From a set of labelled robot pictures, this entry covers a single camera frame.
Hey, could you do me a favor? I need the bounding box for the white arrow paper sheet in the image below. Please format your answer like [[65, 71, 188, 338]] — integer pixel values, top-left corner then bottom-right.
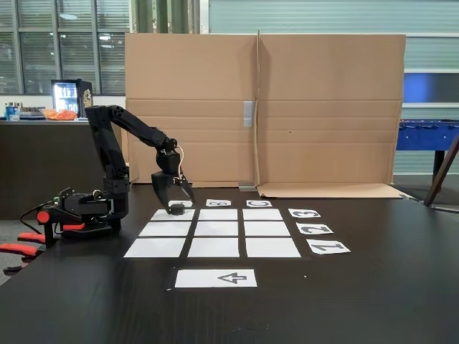
[[174, 269, 258, 289]]

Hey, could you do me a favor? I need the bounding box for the grey tape strip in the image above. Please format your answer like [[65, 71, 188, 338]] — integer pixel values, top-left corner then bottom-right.
[[243, 100, 256, 128]]

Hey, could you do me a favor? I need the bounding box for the paper sheet number 3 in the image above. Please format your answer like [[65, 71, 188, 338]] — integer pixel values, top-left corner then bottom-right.
[[288, 208, 322, 219]]

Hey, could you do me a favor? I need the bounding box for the black mini fridge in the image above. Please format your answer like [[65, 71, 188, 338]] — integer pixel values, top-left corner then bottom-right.
[[51, 78, 95, 119]]

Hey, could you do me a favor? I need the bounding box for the black clamp with orange knob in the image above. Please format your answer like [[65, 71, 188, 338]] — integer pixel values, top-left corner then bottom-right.
[[17, 206, 87, 249]]

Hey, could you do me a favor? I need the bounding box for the orange snack bag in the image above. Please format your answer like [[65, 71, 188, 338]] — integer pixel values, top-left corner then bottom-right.
[[38, 108, 78, 121]]

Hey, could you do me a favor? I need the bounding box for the paper sheet number 2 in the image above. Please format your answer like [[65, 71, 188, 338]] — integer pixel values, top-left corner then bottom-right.
[[295, 222, 334, 236]]

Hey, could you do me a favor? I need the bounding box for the dark counter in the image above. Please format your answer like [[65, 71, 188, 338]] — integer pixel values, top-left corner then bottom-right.
[[0, 120, 126, 220]]

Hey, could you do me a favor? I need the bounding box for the paper sheet number 1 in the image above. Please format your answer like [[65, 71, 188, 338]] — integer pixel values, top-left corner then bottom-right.
[[306, 239, 351, 255]]

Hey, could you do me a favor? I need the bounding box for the dark tray of items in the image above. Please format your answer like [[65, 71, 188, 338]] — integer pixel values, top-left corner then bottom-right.
[[21, 105, 46, 118]]

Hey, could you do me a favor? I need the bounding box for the brown cardboard panel with flap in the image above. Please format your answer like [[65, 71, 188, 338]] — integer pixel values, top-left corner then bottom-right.
[[256, 30, 412, 200]]

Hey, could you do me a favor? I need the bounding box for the blue foosball table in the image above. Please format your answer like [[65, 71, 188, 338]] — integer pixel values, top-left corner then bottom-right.
[[396, 119, 459, 183]]

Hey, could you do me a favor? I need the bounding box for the brown wooden leg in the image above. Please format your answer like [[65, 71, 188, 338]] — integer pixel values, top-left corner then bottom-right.
[[424, 135, 459, 207]]

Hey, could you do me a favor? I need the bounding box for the black cable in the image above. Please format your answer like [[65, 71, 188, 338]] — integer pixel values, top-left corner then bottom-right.
[[19, 202, 55, 230]]

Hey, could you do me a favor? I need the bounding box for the black clamp with orange handles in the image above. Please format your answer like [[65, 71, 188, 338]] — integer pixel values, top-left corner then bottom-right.
[[0, 242, 39, 276]]

